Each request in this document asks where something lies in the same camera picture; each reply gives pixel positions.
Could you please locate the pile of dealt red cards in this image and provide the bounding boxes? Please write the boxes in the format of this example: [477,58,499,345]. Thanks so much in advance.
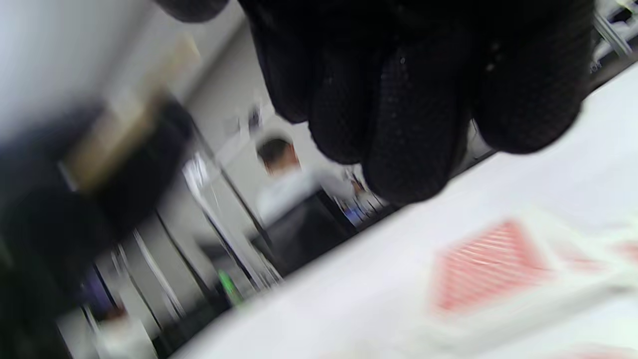
[399,209,638,345]

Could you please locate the person's left hand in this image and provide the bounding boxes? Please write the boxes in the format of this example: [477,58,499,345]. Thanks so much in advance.
[0,97,197,302]

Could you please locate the person's right hand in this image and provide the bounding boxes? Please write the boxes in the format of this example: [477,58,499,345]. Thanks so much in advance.
[155,0,596,206]

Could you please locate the green plastic bottle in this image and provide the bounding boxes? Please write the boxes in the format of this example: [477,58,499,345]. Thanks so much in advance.
[218,269,245,306]

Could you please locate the black mesh office chair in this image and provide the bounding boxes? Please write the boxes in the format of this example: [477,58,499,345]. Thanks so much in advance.
[264,192,355,275]

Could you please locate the aluminium frame post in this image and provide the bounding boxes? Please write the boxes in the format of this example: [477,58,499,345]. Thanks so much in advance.
[182,152,282,290]

